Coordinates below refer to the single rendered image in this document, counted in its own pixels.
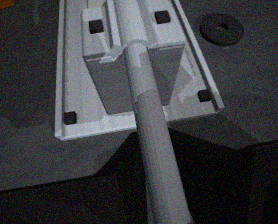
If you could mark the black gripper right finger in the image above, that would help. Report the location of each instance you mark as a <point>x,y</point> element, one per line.
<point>223,185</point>

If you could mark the grey metal shaft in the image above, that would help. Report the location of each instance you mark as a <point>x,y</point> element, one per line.
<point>163,178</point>

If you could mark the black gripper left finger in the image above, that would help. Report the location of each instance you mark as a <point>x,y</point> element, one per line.
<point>116,194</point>

